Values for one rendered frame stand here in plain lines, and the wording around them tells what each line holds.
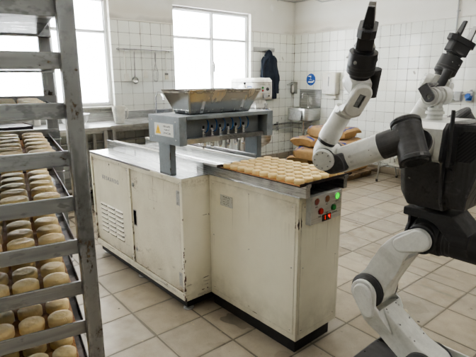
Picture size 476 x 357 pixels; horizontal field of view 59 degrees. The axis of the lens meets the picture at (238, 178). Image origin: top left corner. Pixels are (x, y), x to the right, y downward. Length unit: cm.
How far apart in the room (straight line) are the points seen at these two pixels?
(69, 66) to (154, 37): 513
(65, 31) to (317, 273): 174
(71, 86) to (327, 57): 646
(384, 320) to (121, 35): 473
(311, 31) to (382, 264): 592
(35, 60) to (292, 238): 149
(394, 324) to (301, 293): 51
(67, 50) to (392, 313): 155
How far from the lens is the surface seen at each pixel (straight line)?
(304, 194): 195
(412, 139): 140
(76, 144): 83
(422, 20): 633
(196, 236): 250
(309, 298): 224
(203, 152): 297
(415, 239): 166
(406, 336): 188
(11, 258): 91
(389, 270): 180
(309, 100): 734
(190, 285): 260
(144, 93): 582
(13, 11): 86
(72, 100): 83
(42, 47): 128
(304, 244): 207
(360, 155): 145
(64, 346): 109
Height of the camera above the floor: 138
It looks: 13 degrees down
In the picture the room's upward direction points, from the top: straight up
